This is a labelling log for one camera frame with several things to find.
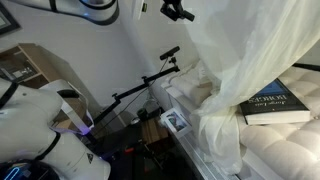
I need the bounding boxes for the dark electronic device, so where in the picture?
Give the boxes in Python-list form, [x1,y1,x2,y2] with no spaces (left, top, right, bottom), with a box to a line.
[0,62,38,83]

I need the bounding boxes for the white tufted cushion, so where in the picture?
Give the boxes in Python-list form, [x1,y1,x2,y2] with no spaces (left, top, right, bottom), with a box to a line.
[238,65,320,180]

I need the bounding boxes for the white sheer curtain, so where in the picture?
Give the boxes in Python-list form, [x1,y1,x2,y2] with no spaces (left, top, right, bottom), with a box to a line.
[182,0,320,176]

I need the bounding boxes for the small wooden stool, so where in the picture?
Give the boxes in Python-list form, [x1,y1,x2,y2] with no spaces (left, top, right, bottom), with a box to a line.
[139,116,172,145]

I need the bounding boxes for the white pillow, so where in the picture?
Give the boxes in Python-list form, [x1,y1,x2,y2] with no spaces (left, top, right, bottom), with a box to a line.
[161,60,215,108]

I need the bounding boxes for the black and blue hardcover book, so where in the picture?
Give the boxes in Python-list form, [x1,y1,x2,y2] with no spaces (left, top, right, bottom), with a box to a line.
[239,78,312,126]

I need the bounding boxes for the small black round container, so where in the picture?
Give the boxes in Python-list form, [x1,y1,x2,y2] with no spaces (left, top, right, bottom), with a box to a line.
[136,107,150,122]

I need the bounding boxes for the wooden shelf unit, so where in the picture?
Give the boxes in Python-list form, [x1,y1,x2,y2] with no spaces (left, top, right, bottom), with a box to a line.
[0,42,103,138]

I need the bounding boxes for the white bed frame rail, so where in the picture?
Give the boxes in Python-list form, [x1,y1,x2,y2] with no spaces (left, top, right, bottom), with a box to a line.
[165,84,242,180]

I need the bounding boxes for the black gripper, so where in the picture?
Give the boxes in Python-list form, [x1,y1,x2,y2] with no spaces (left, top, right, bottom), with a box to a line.
[159,0,184,18]

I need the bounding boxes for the black frame strip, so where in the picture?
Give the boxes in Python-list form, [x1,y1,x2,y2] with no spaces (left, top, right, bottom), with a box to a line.
[293,62,320,72]

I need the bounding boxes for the black stereo camera bar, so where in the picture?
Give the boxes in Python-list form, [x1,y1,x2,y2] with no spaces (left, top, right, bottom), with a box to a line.
[158,45,181,62]

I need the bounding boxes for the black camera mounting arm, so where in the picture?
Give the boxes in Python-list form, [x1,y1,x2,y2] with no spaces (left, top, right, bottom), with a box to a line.
[92,57,181,127]

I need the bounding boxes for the dark framed wall picture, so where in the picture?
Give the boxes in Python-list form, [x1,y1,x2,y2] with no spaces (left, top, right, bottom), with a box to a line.
[0,2,22,36]

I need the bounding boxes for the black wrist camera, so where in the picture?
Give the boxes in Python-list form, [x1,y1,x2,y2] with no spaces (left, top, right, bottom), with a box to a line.
[173,8,196,23]

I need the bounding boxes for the white framed photo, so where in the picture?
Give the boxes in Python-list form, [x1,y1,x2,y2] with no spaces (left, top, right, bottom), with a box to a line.
[159,107,194,140]

